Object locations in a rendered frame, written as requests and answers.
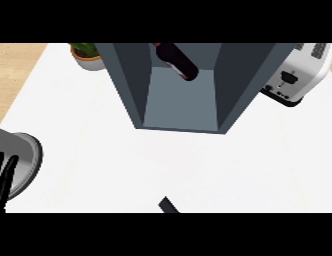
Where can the dark grey open cabinet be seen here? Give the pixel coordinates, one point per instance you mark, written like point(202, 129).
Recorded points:
point(180, 103)

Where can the dark red wine bottle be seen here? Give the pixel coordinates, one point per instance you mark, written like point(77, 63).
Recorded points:
point(179, 61)

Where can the green plant in pot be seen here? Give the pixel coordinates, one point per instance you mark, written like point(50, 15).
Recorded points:
point(88, 60)

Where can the white toaster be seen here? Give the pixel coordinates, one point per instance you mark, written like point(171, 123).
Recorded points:
point(303, 71)

